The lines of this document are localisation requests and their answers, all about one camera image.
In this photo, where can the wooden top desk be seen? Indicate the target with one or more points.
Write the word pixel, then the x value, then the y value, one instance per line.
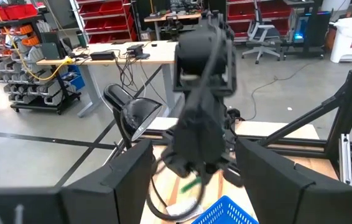
pixel 160 53

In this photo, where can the orange storage bins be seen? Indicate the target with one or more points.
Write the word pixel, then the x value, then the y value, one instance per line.
pixel 30 35

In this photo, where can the blue plastic basket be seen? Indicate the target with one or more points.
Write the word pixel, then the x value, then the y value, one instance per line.
pixel 225 213

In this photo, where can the grey bin rack cart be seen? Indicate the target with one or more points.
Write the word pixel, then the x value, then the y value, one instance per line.
pixel 33 84

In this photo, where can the white office chair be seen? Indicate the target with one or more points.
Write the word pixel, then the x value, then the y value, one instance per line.
pixel 261 34

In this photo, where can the computer tower blue light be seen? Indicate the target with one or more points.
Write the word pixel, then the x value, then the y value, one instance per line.
pixel 306 34

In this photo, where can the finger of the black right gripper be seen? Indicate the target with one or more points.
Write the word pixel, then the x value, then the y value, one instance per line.
pixel 234 177
pixel 177 165

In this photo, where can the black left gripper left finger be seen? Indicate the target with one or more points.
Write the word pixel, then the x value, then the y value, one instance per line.
pixel 120 186

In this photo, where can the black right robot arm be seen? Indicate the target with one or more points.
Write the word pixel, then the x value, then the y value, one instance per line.
pixel 204 56

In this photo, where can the green highlighter marker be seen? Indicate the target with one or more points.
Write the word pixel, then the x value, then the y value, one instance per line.
pixel 191 184

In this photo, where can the black desk lamp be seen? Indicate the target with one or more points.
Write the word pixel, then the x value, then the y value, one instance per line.
pixel 138 115

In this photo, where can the black power adapter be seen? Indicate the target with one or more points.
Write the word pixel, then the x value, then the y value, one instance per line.
pixel 103 56

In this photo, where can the wooden workbench with equipment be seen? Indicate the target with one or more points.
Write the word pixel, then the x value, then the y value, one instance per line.
pixel 169 17

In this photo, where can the black device on desk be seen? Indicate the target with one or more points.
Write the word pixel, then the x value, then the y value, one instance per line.
pixel 137 51

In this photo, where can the red storage bin row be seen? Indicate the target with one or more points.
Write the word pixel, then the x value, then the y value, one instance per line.
pixel 11 12

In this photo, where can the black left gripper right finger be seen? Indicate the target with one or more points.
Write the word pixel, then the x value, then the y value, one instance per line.
pixel 272 186

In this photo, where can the red bin shelf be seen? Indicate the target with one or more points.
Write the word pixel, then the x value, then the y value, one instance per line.
pixel 107 18
pixel 275 12

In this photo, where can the white trash bin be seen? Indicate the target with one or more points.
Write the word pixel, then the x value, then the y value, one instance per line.
pixel 348 39

